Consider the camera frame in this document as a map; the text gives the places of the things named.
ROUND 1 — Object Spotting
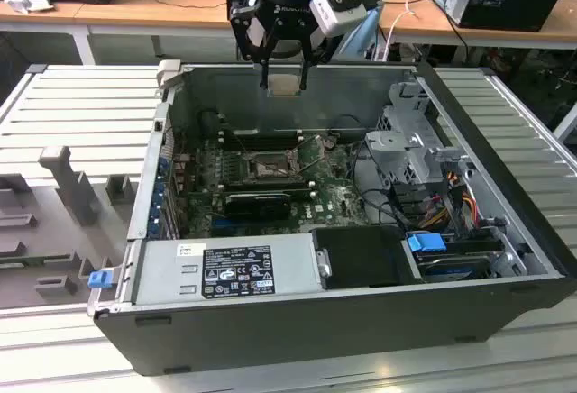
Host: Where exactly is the black plastic air shroud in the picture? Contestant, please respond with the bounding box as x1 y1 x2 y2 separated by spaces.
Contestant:
310 225 425 290

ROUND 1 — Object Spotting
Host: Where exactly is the blue card retention bar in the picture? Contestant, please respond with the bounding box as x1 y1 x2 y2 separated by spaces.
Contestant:
151 153 172 239

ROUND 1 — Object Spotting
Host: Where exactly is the green motherboard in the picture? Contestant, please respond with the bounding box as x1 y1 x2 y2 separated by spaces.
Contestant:
182 133 375 239

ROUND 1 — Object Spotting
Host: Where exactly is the hard disk drive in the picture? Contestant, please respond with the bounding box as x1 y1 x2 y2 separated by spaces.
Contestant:
417 252 495 284

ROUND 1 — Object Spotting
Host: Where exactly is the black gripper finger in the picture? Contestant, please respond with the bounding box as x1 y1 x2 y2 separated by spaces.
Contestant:
229 3 277 91
298 26 337 91

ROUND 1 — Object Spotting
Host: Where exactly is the grey case latch handle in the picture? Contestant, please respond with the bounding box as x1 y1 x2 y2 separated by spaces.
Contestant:
156 59 182 92

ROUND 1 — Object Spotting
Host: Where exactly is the white table frame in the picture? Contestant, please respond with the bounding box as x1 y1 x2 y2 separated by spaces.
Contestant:
553 103 577 142

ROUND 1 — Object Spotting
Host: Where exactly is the blue disk carrier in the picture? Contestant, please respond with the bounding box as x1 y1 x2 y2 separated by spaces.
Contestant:
405 232 447 270

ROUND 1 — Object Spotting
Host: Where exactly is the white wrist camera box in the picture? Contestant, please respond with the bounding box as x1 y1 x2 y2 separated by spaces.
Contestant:
308 0 369 39

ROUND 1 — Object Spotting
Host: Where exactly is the grey power supply unit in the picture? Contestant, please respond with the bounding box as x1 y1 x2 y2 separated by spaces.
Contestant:
133 233 326 306

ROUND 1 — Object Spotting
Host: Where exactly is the wooden desk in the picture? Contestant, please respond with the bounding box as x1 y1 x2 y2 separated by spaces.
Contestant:
0 0 577 65

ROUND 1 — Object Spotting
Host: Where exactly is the metal socket cover frame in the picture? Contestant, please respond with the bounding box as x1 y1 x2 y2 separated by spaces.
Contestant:
288 144 304 176

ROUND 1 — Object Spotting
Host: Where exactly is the black open PC case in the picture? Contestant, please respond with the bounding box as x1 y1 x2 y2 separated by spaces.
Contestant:
85 59 577 376

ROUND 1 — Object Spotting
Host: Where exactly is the blue case latch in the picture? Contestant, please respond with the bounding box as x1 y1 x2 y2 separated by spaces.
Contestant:
88 270 113 289

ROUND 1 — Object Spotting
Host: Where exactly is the CPU socket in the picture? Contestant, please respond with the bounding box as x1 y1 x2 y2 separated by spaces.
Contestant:
243 147 306 183

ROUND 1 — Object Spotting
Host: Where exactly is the silver metal drive cage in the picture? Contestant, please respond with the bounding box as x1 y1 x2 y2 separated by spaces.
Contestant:
363 80 474 187

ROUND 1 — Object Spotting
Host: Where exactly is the yellow red wire bundle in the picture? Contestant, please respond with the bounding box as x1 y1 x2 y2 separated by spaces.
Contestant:
418 185 480 228

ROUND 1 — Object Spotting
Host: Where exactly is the thin wire locking lever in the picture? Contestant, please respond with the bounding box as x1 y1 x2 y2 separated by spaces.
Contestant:
293 134 319 156
236 139 255 163

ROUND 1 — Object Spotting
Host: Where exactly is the black graphics card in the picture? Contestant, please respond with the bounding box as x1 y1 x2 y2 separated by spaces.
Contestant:
224 192 292 222

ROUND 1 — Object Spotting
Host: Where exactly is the black RAM slot bank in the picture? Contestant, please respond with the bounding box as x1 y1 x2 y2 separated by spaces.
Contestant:
218 175 316 200
218 127 304 151

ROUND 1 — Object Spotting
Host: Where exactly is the white cable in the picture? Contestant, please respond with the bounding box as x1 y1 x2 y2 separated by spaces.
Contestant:
385 0 418 63

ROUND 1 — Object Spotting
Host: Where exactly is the silver square CPU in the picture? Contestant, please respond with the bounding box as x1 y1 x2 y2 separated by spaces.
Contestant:
265 73 302 97

